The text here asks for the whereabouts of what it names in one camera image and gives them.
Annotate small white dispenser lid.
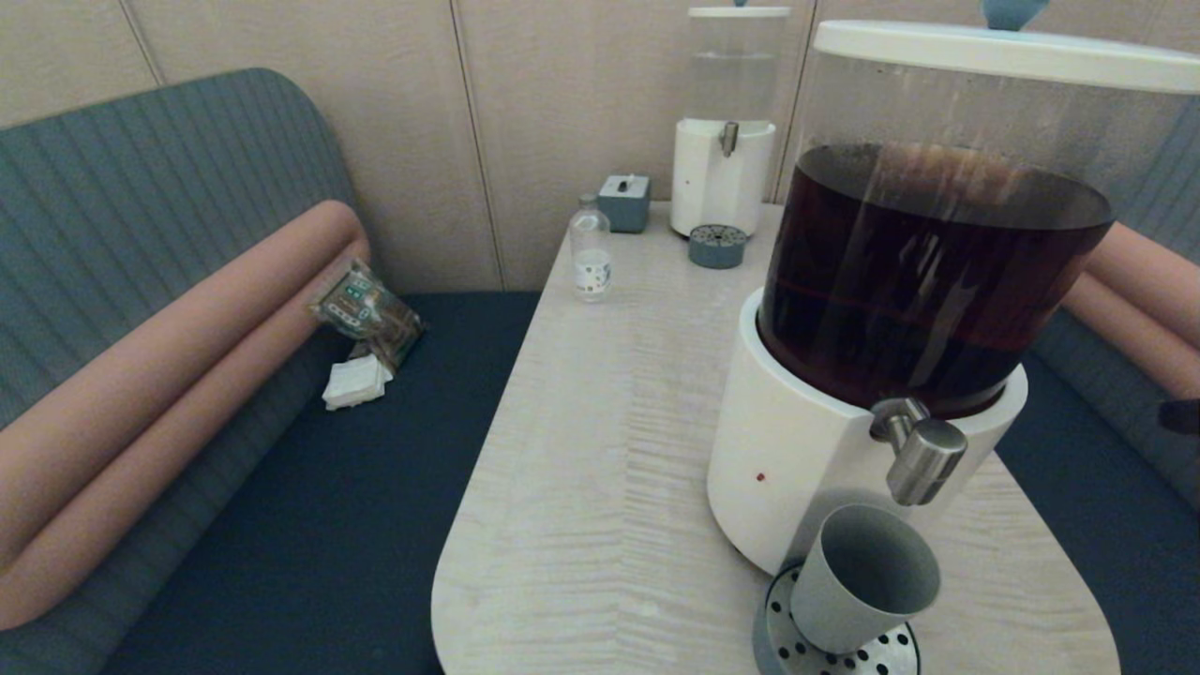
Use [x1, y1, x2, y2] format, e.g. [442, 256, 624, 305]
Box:
[687, 0, 791, 21]

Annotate grey plastic cup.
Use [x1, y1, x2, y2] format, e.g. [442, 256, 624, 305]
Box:
[789, 503, 942, 655]

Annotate clear snack packet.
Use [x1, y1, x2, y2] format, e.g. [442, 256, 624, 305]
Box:
[307, 260, 428, 371]

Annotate pink bolster cushion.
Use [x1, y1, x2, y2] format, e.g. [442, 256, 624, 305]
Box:
[0, 200, 368, 568]
[0, 239, 371, 631]
[1078, 220, 1200, 353]
[1059, 272, 1200, 418]

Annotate small clear water dispenser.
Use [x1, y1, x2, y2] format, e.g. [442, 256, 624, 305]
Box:
[669, 17, 791, 240]

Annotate white folded napkins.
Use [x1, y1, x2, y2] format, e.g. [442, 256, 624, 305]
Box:
[322, 354, 395, 412]

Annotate large perforated steel drip tray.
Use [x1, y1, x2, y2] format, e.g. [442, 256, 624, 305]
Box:
[752, 560, 921, 675]

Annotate dark blue seat cushion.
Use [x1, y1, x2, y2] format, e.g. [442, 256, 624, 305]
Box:
[98, 292, 545, 675]
[994, 352, 1200, 675]

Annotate grey-blue square box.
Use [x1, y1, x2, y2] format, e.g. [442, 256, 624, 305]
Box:
[597, 174, 652, 234]

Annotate clear plastic bottle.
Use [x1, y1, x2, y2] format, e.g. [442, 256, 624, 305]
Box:
[569, 194, 613, 304]

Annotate large white dispenser lid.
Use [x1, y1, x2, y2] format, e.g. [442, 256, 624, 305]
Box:
[811, 0, 1200, 97]

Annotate small perforated drip tray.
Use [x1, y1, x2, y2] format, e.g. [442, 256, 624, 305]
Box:
[687, 225, 748, 271]

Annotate large steel dispenser tap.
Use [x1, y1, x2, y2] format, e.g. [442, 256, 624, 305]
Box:
[869, 397, 968, 507]

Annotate large dark tea dispenser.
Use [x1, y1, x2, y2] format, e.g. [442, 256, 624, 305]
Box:
[706, 47, 1200, 578]

